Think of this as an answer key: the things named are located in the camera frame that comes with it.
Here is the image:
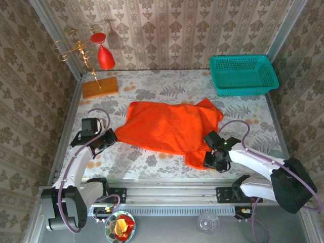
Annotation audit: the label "patterned small bowl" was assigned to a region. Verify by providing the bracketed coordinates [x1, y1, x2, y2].
[104, 210, 136, 243]

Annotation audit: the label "clear plastic cup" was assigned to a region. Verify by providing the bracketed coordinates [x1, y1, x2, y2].
[197, 210, 220, 234]

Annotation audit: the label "red gold foil wrapper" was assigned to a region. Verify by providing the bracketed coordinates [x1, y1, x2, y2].
[114, 214, 135, 240]

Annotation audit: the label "small black connector board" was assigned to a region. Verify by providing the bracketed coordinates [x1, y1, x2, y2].
[92, 206, 114, 223]
[234, 205, 254, 220]

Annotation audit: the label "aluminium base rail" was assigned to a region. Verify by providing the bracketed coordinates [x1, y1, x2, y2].
[37, 178, 314, 205]

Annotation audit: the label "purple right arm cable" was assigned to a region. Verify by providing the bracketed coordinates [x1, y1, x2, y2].
[217, 120, 324, 243]

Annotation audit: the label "pale green glass object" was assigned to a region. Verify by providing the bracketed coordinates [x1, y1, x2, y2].
[268, 149, 288, 160]

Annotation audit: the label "gold wire glass stand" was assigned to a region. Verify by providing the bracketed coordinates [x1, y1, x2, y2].
[52, 26, 102, 89]

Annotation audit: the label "orange t-shirt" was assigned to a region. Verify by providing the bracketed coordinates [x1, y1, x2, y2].
[114, 98, 225, 170]

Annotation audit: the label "aluminium frame post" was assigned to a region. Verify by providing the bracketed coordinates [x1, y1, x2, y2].
[267, 0, 308, 61]
[29, 0, 83, 81]

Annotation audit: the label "slotted grey cable duct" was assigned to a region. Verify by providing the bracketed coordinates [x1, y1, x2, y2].
[44, 205, 236, 216]

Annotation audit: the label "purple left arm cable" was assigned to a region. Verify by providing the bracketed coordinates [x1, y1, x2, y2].
[57, 108, 121, 233]

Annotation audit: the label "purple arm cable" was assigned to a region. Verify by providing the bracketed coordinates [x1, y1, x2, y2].
[217, 120, 324, 243]
[57, 108, 121, 233]

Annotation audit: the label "red wine glass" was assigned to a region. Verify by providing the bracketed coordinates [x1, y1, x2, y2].
[90, 32, 116, 71]

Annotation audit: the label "teal plastic basket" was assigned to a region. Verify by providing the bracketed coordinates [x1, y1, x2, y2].
[209, 55, 279, 97]

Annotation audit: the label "wooden base block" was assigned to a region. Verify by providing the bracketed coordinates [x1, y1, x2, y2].
[82, 76, 119, 100]

